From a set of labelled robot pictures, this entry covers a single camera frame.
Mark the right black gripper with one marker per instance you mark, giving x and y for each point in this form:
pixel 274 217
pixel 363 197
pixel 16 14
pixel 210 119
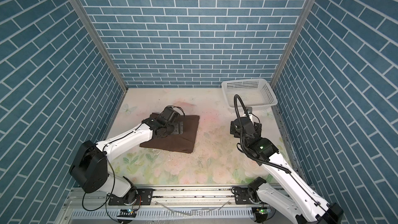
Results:
pixel 233 128

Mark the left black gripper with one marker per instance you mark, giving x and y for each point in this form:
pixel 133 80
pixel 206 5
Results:
pixel 179 130

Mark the brown trousers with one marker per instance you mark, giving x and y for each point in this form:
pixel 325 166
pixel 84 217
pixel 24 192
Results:
pixel 179 142

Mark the white plastic laundry basket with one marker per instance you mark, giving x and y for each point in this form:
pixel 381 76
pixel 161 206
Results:
pixel 256 93

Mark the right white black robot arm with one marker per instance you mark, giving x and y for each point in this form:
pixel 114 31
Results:
pixel 300 203

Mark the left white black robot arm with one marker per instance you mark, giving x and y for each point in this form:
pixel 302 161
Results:
pixel 90 167

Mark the right green circuit board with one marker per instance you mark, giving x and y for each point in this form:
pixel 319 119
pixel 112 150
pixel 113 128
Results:
pixel 262 211

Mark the green circuit board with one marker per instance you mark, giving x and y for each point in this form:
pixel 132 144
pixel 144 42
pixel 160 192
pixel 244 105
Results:
pixel 262 211
pixel 127 213

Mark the left green circuit board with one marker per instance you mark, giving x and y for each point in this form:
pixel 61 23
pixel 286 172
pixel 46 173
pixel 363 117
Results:
pixel 127 213

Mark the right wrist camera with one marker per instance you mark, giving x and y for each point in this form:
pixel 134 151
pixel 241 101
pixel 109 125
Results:
pixel 249 113

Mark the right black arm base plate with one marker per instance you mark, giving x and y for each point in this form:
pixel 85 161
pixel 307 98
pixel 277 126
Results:
pixel 244 196

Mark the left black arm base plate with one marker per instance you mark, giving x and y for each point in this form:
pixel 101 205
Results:
pixel 143 196

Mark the aluminium front rail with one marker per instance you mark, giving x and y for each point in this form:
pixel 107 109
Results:
pixel 195 197

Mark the white slotted cable duct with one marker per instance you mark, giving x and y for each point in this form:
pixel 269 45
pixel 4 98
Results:
pixel 165 214

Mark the right aluminium corner post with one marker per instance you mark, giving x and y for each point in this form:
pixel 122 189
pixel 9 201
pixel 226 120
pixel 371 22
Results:
pixel 292 41

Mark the aluminium corner post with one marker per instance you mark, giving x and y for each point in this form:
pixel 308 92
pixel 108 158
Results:
pixel 87 23
pixel 292 41

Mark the left aluminium corner post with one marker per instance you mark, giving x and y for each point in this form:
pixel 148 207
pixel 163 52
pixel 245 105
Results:
pixel 87 23

